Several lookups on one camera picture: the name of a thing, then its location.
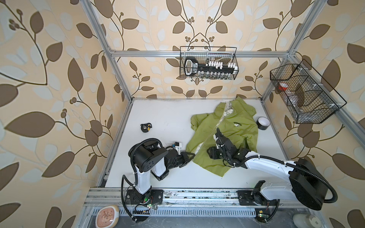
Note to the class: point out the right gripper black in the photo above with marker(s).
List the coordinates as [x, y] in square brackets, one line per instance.
[212, 152]

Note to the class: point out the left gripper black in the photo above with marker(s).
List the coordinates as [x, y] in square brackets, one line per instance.
[185, 157]

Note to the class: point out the green jacket with patterned lining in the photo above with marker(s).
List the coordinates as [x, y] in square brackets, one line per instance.
[235, 119]

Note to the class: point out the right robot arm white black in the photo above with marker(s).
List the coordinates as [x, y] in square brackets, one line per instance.
[300, 180]

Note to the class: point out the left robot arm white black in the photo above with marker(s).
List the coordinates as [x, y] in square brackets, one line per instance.
[149, 158]

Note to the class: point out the grey tape roll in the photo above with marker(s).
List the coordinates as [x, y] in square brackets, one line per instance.
[263, 123]

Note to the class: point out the black yellow tape measure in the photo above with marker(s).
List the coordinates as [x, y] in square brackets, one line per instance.
[146, 127]

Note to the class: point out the red cap bottle in basket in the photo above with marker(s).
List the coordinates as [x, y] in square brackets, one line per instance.
[282, 87]

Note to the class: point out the pink white round device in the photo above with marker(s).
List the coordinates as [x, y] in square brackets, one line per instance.
[107, 217]

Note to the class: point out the white round device bottom right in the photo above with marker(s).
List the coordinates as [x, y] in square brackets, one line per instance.
[306, 221]

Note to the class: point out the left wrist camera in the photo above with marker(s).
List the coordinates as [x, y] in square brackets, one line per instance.
[177, 146]

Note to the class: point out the black socket set rail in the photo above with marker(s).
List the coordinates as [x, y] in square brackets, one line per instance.
[209, 68]

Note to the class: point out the black wire basket back wall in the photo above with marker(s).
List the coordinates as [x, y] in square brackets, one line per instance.
[223, 54]

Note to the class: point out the black wire basket wall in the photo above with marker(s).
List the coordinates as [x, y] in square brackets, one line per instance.
[310, 98]
[223, 54]

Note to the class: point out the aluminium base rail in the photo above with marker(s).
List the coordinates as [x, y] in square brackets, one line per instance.
[185, 202]

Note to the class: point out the black wire basket right wall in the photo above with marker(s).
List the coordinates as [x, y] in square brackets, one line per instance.
[310, 98]

